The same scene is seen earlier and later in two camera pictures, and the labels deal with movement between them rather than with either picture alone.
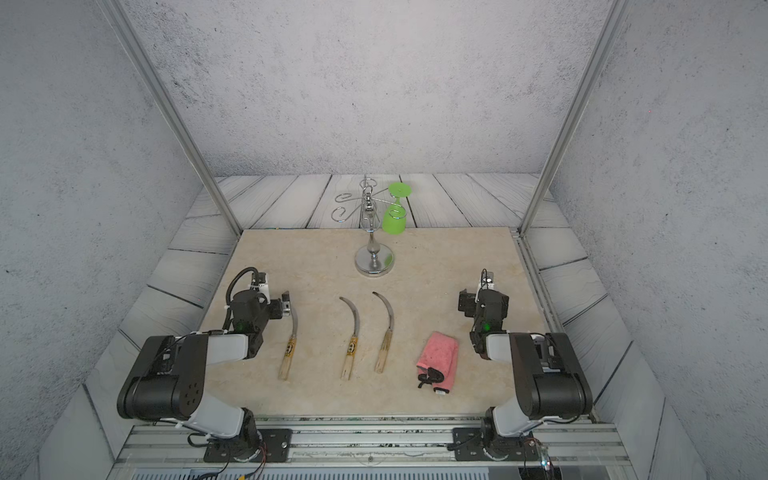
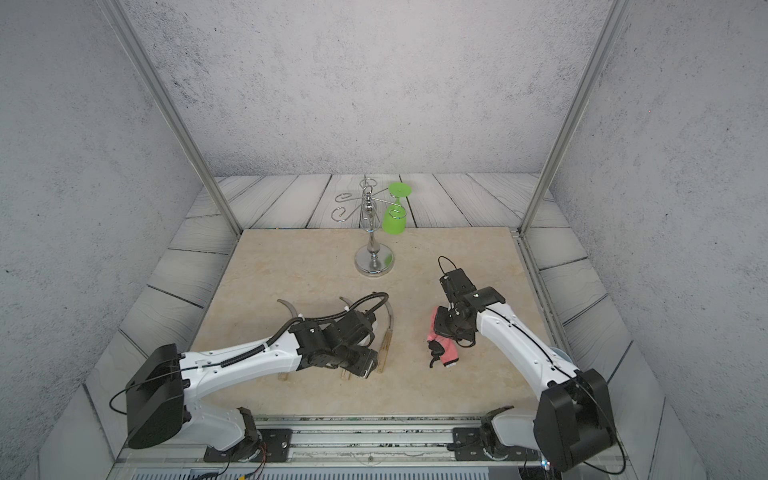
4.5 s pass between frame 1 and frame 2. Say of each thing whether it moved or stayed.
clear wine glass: stayed
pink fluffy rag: moved
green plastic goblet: stayed
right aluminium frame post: stayed
